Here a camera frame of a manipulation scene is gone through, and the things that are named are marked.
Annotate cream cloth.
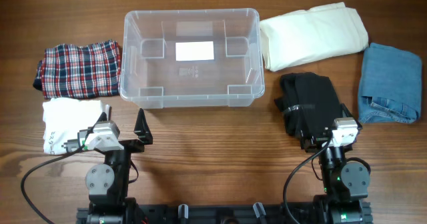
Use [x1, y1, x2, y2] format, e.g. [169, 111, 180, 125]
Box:
[260, 2, 368, 71]

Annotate clear plastic storage container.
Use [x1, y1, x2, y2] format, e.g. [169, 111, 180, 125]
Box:
[119, 8, 265, 109]

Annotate black folded garment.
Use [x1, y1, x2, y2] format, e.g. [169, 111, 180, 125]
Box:
[274, 72, 343, 146]

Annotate white label in container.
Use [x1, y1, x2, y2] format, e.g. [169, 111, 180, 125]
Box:
[175, 41, 214, 61]

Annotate white printed folded t-shirt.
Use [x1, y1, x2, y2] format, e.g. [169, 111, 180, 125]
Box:
[43, 97, 111, 155]

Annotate left camera cable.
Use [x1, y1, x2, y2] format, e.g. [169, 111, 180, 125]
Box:
[20, 143, 88, 224]

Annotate camera cable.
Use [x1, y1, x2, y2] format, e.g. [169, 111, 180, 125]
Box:
[282, 136, 334, 224]
[20, 143, 88, 224]

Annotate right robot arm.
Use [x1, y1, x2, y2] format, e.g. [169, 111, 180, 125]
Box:
[295, 103, 372, 223]

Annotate red navy plaid cloth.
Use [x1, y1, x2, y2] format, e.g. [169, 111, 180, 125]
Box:
[33, 40, 121, 99]

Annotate blue denim jeans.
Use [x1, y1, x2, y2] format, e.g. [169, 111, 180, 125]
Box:
[358, 43, 422, 123]

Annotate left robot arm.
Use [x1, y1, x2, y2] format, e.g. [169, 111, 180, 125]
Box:
[76, 109, 153, 224]

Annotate right camera cable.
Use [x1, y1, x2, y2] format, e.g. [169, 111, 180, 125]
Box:
[282, 136, 334, 224]

